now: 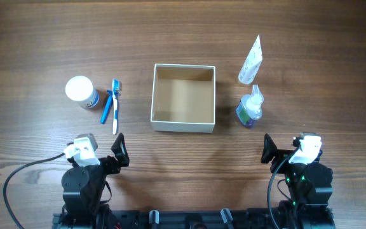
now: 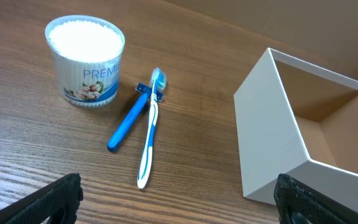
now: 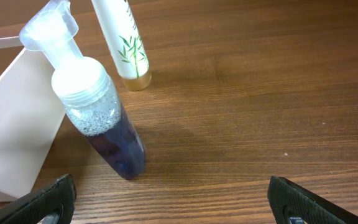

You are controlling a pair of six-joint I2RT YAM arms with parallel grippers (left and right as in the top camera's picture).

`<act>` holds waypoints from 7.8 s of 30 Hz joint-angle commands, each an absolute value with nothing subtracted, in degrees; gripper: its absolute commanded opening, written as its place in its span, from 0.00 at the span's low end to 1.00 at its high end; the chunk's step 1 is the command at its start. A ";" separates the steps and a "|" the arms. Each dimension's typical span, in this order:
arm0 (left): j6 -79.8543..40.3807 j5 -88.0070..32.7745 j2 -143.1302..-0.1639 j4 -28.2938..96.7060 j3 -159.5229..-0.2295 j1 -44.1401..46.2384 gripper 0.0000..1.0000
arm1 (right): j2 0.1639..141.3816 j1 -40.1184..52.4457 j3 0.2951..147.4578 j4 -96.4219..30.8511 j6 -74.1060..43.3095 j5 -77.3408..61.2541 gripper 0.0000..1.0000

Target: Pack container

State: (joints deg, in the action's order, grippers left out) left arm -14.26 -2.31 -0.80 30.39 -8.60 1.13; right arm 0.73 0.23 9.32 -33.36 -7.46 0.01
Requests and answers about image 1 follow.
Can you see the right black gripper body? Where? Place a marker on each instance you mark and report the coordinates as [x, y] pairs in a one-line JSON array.
[[278, 157]]

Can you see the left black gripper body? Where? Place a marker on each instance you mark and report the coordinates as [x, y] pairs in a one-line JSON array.
[[112, 162]]

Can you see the blue razor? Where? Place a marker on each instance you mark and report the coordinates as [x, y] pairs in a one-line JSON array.
[[107, 106]]

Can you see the clear pump soap bottle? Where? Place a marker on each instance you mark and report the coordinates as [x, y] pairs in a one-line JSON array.
[[249, 108]]

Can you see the blue white toothbrush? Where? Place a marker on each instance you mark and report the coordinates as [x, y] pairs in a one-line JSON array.
[[115, 93]]

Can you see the white cotton swab jar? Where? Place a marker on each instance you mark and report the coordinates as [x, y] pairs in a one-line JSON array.
[[80, 89]]

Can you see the cardboard box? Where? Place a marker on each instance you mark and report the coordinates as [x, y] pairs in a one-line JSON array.
[[183, 98]]

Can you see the white lotion tube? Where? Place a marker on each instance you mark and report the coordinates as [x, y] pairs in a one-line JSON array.
[[252, 63]]

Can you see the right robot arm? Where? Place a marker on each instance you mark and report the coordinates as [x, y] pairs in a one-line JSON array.
[[308, 181]]

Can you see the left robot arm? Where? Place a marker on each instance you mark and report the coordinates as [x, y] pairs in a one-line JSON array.
[[84, 183]]

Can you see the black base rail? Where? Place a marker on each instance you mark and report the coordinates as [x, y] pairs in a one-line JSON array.
[[250, 218]]

